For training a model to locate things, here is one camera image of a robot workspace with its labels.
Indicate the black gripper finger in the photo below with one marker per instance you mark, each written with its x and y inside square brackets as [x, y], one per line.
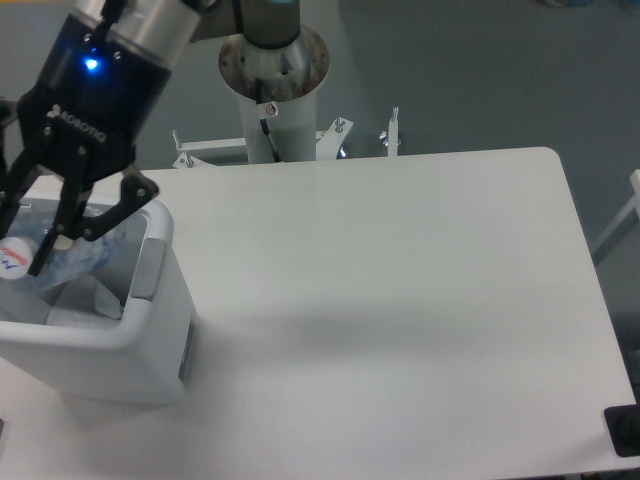
[16, 180]
[80, 169]

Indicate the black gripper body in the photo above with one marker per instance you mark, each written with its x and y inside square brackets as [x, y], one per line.
[95, 95]

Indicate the clear plastic water bottle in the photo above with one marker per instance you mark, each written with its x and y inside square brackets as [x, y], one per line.
[78, 257]

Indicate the white paper tissue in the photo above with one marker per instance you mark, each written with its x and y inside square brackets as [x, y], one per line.
[86, 303]

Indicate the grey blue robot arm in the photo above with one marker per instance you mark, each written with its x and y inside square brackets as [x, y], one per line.
[159, 31]

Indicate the white trash can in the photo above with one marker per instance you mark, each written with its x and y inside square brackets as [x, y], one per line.
[144, 358]

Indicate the black object at table edge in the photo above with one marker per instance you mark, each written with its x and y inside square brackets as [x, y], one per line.
[623, 426]

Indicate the white pedestal base frame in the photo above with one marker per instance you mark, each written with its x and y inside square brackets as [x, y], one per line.
[272, 135]

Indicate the white furniture frame right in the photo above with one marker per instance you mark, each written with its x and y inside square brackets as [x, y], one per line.
[621, 224]

